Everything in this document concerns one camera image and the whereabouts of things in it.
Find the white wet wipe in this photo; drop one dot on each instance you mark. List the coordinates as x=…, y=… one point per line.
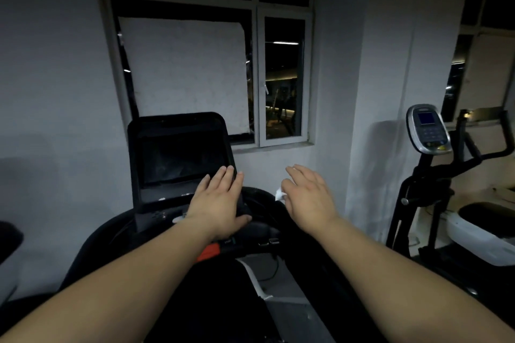
x=279, y=195

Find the black elliptical trainer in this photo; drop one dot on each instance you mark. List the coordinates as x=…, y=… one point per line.
x=434, y=178

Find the person's left forearm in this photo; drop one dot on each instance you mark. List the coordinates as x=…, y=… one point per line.
x=112, y=282

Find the white framed window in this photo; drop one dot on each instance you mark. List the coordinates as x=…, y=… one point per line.
x=281, y=73
x=483, y=53

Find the white paper window cover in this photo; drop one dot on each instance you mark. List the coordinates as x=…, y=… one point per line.
x=487, y=71
x=185, y=69

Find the person's right hand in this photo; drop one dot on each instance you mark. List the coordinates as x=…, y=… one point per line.
x=310, y=202

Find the person's right forearm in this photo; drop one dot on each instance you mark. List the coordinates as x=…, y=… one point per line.
x=410, y=282

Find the person's left hand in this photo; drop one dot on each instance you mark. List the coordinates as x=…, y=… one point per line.
x=217, y=206

